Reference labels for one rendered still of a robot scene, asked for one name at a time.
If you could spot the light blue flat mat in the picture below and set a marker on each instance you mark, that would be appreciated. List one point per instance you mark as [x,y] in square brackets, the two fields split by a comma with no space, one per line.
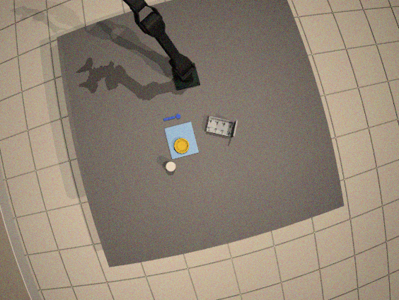
[184,131]

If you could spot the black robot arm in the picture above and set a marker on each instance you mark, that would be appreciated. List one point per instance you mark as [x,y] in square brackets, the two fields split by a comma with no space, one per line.
[154,26]

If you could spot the yellow plate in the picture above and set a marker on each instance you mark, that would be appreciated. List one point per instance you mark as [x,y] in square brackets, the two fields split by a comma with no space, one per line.
[181,145]

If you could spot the beige cylinder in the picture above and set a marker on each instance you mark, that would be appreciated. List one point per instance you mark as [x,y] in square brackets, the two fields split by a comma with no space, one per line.
[171,166]

